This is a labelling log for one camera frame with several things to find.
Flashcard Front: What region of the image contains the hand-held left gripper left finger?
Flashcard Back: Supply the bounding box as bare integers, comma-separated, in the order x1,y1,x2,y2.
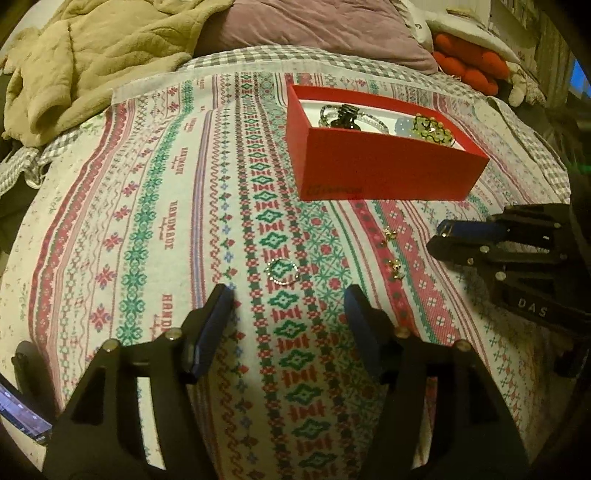
44,284,236,480

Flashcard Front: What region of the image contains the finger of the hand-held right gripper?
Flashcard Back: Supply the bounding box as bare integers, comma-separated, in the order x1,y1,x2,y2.
436,203,573,250
427,237,571,282

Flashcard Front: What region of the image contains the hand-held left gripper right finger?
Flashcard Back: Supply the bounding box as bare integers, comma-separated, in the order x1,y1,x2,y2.
344,284,529,480

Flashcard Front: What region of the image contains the small beaded ring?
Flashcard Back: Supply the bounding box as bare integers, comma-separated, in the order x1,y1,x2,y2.
267,258,300,283

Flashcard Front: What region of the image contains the red cardboard box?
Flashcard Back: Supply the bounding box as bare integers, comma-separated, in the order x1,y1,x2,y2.
284,84,490,201

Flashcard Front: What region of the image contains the green bead bracelet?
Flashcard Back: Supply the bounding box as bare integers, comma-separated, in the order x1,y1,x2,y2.
412,113,458,146

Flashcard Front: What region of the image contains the silver beaded bracelet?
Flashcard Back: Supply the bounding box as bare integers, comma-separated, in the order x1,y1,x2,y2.
318,104,391,134

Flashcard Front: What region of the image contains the patterned striped blanket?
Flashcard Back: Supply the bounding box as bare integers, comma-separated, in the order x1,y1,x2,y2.
0,69,573,480

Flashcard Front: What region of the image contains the orange plush toy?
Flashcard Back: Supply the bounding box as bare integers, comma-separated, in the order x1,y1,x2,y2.
431,32,509,95

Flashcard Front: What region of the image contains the white plush toy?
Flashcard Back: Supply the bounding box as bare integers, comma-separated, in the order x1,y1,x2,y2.
402,0,520,63

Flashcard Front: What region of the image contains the purple pillow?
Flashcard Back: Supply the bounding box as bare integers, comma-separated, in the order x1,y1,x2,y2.
194,0,439,75

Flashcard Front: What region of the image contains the beige fleece blanket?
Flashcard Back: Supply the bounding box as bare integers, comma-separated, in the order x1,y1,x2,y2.
0,0,236,148

